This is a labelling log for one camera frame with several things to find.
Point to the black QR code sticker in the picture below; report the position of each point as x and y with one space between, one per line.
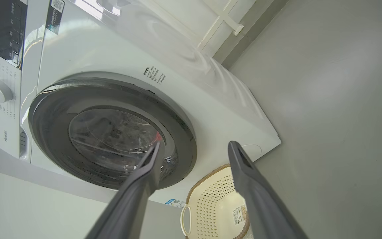
55 15

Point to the white front-load washing machine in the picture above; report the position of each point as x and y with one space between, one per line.
88 49

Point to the white round control knob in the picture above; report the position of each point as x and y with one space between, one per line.
0 90

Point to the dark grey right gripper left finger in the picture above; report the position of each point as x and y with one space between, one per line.
134 199

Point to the printed paper label sticker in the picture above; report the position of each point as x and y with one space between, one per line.
239 215

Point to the glass washing machine door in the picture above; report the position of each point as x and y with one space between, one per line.
55 132

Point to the cream perforated basket brown rim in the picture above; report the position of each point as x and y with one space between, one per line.
211 199

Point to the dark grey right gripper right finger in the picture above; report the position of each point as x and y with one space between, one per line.
260 205

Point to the blue white energy label sticker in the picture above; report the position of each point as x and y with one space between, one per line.
175 203

